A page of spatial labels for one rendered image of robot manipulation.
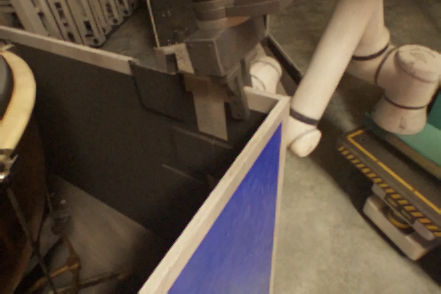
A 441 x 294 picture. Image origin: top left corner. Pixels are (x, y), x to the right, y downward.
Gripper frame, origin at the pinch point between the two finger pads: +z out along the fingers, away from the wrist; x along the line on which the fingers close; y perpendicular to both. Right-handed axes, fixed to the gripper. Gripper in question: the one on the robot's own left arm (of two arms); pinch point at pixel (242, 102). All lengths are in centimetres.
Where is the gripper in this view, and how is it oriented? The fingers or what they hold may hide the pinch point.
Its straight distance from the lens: 47.0
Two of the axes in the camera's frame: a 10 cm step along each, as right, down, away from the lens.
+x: -5.2, 5.9, -6.2
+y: -8.3, -1.5, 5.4
